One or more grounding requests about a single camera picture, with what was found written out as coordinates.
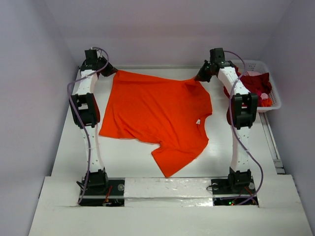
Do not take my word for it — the orange t shirt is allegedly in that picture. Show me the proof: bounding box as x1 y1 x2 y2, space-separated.
99 70 213 177

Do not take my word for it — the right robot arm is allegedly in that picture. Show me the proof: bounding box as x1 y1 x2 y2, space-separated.
195 48 258 195

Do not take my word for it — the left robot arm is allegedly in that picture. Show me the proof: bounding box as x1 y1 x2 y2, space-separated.
67 47 117 198

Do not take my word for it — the white plastic basket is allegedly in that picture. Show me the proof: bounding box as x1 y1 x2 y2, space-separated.
232 59 282 113

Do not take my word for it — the dark red t shirt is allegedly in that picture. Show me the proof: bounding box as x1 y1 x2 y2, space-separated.
223 64 273 100

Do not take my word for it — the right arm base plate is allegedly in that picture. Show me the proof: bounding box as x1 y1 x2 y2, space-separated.
206 178 256 206

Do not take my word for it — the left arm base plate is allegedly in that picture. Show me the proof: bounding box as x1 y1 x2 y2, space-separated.
79 178 125 207

